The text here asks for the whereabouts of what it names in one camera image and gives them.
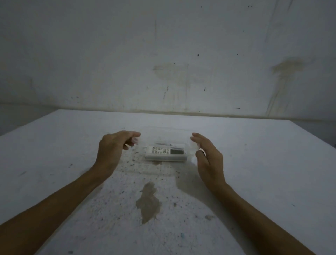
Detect clear plastic container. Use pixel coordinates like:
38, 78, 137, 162
132, 126, 198, 175

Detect person's right forearm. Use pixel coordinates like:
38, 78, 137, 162
210, 181, 317, 255

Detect person's right hand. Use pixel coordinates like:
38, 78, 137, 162
190, 133, 227, 193

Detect white remote control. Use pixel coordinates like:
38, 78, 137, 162
145, 146, 187, 162

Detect person's left forearm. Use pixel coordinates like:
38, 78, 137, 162
0, 167, 114, 255

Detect person's left hand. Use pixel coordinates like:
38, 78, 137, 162
92, 130, 141, 181

